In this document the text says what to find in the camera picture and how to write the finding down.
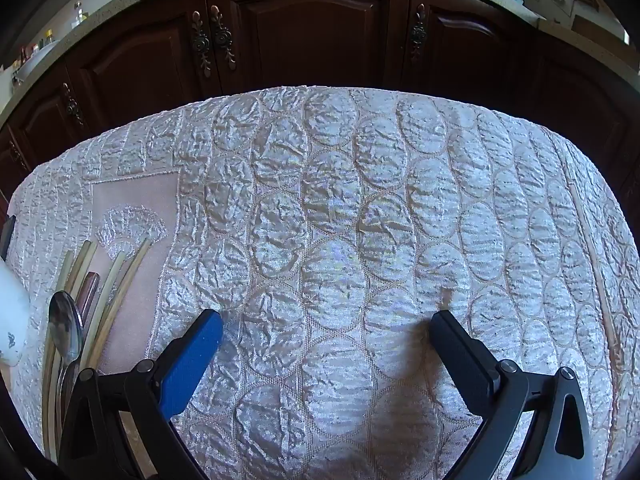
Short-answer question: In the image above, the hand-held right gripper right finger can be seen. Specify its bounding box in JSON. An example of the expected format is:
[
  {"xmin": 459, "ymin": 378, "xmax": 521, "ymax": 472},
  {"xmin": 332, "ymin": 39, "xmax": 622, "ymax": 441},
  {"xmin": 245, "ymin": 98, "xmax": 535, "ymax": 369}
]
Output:
[{"xmin": 429, "ymin": 310, "xmax": 596, "ymax": 480}]

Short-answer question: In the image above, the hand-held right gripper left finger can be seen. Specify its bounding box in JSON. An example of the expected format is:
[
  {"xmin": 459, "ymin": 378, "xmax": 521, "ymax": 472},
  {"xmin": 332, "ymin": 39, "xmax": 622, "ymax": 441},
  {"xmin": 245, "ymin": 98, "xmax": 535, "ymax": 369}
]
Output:
[{"xmin": 57, "ymin": 309, "xmax": 224, "ymax": 480}]

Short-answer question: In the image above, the grey metal chopstick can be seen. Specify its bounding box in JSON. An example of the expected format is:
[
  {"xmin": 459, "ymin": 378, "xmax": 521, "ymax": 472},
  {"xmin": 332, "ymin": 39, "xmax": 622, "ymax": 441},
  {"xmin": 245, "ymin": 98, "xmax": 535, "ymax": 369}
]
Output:
[{"xmin": 79, "ymin": 272, "xmax": 102, "ymax": 322}]

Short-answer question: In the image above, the small metal spoon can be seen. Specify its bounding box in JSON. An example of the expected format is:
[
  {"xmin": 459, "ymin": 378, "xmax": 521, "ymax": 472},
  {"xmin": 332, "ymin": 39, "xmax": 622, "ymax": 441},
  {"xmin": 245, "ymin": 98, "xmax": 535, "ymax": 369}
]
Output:
[{"xmin": 49, "ymin": 290, "xmax": 85, "ymax": 411}]

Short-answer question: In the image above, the white ceramic dish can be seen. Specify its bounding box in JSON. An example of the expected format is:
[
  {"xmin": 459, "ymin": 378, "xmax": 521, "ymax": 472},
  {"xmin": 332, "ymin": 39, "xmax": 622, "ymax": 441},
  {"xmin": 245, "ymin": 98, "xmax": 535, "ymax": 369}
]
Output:
[{"xmin": 0, "ymin": 259, "xmax": 32, "ymax": 367}]

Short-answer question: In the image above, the white quilted tablecloth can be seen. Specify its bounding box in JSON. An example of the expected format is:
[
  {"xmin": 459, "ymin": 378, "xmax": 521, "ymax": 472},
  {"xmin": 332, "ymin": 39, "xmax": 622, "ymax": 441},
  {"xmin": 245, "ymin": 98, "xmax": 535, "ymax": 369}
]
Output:
[{"xmin": 7, "ymin": 85, "xmax": 640, "ymax": 480}]

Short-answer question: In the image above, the white bowl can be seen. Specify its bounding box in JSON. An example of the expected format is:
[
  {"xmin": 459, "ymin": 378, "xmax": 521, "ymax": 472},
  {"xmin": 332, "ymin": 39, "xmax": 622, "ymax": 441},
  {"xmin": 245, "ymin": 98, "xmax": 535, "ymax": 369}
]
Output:
[{"xmin": 17, "ymin": 42, "xmax": 62, "ymax": 77}]

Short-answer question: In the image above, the dark wooden kitchen cabinet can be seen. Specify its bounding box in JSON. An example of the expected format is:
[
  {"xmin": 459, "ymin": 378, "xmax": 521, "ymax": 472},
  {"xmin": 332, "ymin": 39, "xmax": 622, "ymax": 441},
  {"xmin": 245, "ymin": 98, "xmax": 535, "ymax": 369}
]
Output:
[{"xmin": 0, "ymin": 0, "xmax": 640, "ymax": 201}]

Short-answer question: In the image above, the ornate metal cabinet handle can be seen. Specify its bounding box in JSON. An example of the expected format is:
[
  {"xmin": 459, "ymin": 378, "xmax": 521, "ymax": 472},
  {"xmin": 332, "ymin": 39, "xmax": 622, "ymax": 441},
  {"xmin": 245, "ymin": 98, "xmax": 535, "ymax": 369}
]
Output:
[
  {"xmin": 7, "ymin": 139, "xmax": 30, "ymax": 172},
  {"xmin": 210, "ymin": 5, "xmax": 236, "ymax": 72},
  {"xmin": 410, "ymin": 4, "xmax": 428, "ymax": 63},
  {"xmin": 192, "ymin": 10, "xmax": 212, "ymax": 72},
  {"xmin": 62, "ymin": 82, "xmax": 85, "ymax": 127}
]

